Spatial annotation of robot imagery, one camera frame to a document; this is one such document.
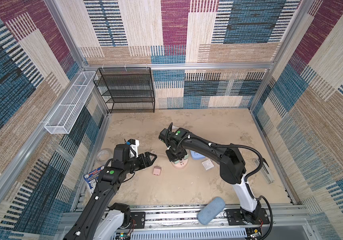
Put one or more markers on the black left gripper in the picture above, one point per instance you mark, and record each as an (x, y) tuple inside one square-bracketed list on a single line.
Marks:
[(146, 159)]

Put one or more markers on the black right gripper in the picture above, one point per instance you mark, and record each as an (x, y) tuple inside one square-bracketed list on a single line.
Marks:
[(171, 158)]

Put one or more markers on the pink plug adapter cube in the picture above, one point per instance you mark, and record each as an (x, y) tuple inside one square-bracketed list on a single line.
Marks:
[(157, 171)]

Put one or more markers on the white square adapter cube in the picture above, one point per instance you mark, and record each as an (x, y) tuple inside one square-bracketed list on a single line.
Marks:
[(207, 164)]

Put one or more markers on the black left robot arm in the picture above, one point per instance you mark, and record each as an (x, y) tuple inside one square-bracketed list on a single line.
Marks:
[(90, 225)]

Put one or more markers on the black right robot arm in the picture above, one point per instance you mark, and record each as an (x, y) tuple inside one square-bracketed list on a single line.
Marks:
[(231, 164)]

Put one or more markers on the pink round power strip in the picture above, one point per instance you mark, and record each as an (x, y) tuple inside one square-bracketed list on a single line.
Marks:
[(180, 164)]

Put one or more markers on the blue square power strip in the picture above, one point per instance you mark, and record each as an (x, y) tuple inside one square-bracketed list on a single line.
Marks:
[(197, 156)]

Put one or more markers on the clear tape roll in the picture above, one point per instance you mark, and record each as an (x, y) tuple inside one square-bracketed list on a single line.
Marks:
[(104, 155)]

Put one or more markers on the blue printed booklet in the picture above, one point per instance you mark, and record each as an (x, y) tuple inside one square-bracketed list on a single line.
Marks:
[(91, 179)]

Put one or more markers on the silver stapler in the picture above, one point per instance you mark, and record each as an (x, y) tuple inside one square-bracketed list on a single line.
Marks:
[(266, 172)]

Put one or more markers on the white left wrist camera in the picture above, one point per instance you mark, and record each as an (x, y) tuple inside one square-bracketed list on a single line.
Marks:
[(133, 147)]

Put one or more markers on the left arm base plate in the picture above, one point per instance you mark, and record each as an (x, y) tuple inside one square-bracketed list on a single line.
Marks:
[(135, 220)]

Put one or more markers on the black wire shelf rack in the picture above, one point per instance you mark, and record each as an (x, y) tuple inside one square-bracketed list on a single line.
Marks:
[(126, 90)]

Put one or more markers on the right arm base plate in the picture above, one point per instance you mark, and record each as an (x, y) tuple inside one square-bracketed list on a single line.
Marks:
[(240, 217)]

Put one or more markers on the white wire mesh basket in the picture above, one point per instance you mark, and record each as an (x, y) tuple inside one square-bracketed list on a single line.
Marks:
[(68, 110)]

